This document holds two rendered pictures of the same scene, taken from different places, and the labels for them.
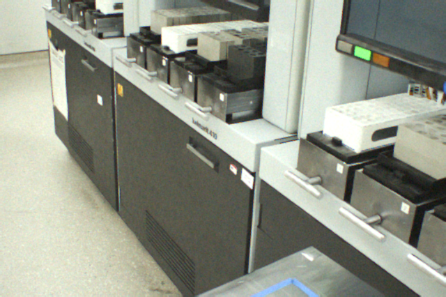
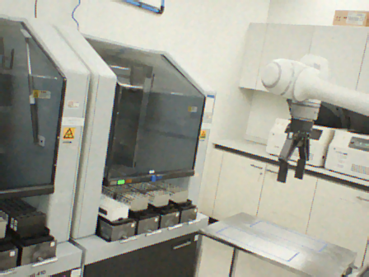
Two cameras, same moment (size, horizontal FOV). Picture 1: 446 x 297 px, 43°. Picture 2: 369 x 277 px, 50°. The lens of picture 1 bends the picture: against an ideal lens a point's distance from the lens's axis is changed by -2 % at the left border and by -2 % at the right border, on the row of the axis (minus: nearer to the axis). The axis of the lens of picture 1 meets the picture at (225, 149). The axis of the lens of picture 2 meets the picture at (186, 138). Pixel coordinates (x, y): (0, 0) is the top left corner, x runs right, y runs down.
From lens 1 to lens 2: 1.97 m
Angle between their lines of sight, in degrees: 104
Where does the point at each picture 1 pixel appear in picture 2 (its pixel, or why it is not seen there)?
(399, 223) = (154, 225)
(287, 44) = (68, 197)
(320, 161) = (123, 228)
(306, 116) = (81, 224)
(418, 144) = (138, 202)
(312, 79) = (86, 205)
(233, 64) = (23, 228)
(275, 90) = (58, 224)
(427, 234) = (162, 222)
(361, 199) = (141, 229)
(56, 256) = not seen: outside the picture
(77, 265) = not seen: outside the picture
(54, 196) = not seen: outside the picture
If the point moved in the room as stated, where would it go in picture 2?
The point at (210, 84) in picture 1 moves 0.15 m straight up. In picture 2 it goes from (36, 243) to (41, 204)
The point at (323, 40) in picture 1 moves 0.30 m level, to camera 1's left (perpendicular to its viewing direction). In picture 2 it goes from (92, 185) to (99, 210)
